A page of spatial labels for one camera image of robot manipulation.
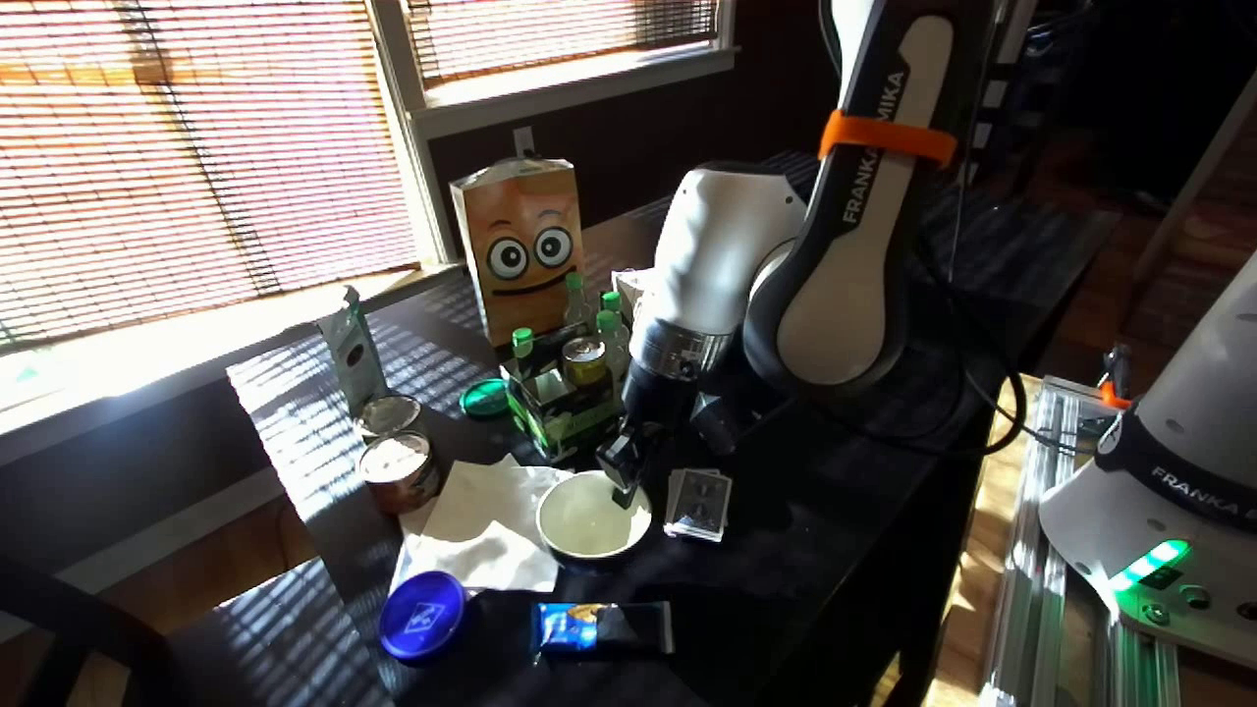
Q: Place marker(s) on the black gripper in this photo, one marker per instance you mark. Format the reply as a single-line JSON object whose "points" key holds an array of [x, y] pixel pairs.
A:
{"points": [[673, 416]]}

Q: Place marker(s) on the black bowl with white inside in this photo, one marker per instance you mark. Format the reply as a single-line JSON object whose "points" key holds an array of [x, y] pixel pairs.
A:
{"points": [[590, 514]]}

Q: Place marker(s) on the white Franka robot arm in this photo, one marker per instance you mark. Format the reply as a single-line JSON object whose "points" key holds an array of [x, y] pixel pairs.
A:
{"points": [[838, 300]]}

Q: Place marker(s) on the green plastic basket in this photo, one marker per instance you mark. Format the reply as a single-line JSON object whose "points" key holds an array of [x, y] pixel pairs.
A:
{"points": [[562, 416]]}

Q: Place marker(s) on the white paper napkin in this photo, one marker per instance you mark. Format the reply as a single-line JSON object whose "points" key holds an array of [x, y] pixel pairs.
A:
{"points": [[485, 523]]}

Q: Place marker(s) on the blue snack packet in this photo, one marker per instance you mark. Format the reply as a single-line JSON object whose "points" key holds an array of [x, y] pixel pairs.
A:
{"points": [[596, 631]]}

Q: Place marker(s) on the green capped white bottle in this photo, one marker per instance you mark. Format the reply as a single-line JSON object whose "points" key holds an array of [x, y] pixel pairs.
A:
{"points": [[523, 351], [574, 285], [609, 315]]}

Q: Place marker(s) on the small green plastic object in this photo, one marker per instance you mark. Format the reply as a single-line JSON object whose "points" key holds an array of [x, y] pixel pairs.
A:
{"points": [[485, 396]]}

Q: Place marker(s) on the metal tin can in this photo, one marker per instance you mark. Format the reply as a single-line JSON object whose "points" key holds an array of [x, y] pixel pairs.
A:
{"points": [[397, 474], [392, 416]]}

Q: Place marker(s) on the brown smiley face cereal box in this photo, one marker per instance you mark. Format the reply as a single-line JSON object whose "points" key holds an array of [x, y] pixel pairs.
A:
{"points": [[518, 250]]}

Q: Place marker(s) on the blue round lid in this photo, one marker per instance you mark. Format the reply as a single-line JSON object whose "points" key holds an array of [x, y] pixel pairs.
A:
{"points": [[422, 614]]}

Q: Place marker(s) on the green and white carton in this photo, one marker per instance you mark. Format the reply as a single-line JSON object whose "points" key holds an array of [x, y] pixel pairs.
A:
{"points": [[351, 345]]}

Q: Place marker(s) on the robot mounting stand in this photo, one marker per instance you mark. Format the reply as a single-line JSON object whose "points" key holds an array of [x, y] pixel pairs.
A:
{"points": [[1024, 614]]}

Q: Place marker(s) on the small window blind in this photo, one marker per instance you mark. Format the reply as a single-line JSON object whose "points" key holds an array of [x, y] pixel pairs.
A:
{"points": [[562, 34]]}

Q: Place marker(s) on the large window blind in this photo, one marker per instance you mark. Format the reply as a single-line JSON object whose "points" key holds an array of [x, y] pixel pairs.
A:
{"points": [[199, 131]]}

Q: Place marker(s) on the dark wooden chair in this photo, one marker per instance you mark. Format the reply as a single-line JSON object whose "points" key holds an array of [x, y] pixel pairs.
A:
{"points": [[63, 614]]}

